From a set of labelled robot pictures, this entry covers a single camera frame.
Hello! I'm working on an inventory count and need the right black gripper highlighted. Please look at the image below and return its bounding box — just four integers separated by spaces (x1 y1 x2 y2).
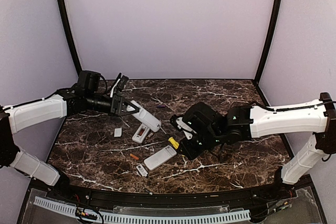
177 130 223 161

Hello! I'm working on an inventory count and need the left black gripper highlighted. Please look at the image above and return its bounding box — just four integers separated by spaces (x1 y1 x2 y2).
86 92 140 117

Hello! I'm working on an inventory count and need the yellow handled screwdriver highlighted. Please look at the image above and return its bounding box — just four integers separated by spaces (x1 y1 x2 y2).
160 127 179 150

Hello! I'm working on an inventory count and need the small white battery cover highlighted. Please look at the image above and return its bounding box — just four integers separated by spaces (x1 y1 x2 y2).
113 128 122 137

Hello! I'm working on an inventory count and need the white remote control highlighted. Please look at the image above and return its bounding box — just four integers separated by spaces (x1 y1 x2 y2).
131 100 162 132
144 146 177 170

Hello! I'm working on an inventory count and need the white remote with display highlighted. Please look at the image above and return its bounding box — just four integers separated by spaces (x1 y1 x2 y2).
132 123 150 144

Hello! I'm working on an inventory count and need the orange AAA battery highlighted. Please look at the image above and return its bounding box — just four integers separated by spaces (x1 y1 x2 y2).
130 153 139 160

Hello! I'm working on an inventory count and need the white battery compartment cover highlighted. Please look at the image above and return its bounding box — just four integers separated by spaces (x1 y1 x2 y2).
136 164 148 177

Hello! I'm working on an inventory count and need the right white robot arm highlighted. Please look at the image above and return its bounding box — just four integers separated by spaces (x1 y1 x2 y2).
171 92 335 200

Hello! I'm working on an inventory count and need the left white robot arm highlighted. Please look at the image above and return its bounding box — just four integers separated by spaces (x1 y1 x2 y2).
1 70 140 201

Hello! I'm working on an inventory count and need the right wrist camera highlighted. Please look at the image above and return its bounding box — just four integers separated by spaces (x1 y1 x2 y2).
170 114 196 140

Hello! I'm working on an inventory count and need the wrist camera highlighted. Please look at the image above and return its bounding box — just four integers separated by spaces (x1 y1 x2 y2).
110 73 129 98
170 114 196 140

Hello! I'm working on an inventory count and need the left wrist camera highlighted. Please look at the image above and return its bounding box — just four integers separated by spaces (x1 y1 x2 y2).
110 73 129 98

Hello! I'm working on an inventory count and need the white slotted cable duct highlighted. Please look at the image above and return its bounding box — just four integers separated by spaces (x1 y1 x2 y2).
34 196 251 223

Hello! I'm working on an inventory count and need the black front table rail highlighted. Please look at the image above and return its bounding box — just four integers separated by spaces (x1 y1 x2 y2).
40 185 297 209

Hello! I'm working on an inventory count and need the left black frame post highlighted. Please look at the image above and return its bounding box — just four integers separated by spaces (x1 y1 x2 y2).
57 0 82 76

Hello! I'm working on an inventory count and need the black frame post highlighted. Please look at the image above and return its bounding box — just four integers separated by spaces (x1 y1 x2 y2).
57 0 82 76
254 0 281 86

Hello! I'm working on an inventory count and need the right black frame post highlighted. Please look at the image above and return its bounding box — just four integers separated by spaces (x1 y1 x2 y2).
254 0 281 86

